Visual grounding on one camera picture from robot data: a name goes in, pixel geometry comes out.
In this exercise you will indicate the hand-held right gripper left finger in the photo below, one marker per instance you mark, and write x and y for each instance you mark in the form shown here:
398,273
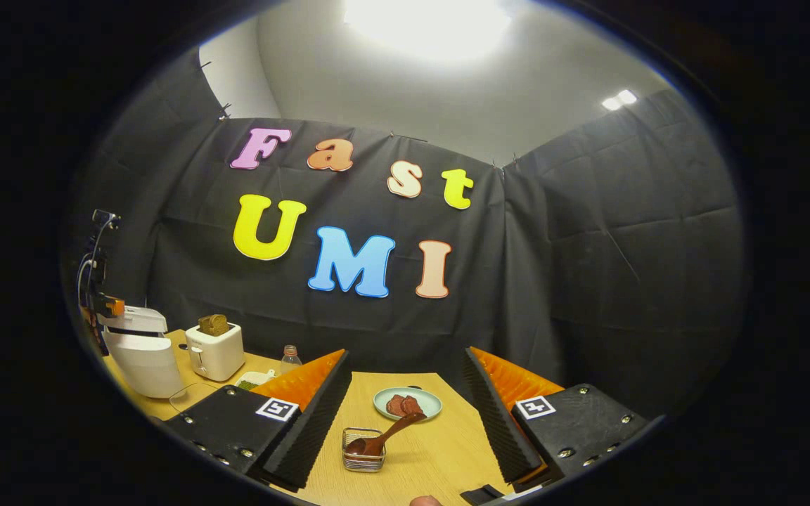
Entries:
313,429

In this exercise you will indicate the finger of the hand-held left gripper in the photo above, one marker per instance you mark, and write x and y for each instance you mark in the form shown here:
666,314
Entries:
113,306

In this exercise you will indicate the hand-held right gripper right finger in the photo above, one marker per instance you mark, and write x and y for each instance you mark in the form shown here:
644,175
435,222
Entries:
500,429

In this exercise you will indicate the white rice cooker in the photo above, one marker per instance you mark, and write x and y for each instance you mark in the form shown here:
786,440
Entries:
145,365

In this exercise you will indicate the brown wooden spoon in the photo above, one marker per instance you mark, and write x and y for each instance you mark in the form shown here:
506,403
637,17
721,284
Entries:
384,439

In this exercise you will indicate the clear plastic water bottle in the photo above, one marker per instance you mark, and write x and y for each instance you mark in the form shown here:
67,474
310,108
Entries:
290,360

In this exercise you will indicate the pale green plate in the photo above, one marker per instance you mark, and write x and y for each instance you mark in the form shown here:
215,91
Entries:
429,404

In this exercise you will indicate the white divided bean dish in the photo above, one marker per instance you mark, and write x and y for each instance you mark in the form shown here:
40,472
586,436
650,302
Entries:
250,383

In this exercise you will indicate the red meat slice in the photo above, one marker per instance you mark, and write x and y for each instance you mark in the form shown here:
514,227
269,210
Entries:
396,405
413,405

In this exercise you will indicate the brown toast slices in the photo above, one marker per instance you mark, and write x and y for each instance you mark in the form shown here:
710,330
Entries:
214,325

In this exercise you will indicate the white toaster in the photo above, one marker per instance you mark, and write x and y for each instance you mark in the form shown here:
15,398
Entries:
215,355

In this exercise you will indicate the clear glass container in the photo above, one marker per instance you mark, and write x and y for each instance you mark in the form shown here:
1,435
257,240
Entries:
190,397

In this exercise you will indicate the black backdrop cloth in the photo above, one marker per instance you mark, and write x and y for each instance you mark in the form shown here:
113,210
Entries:
588,281

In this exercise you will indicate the small ceiling light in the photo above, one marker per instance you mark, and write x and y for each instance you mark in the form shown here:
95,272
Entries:
619,100

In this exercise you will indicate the large ceiling light panel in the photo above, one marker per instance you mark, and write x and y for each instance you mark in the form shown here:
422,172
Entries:
426,24

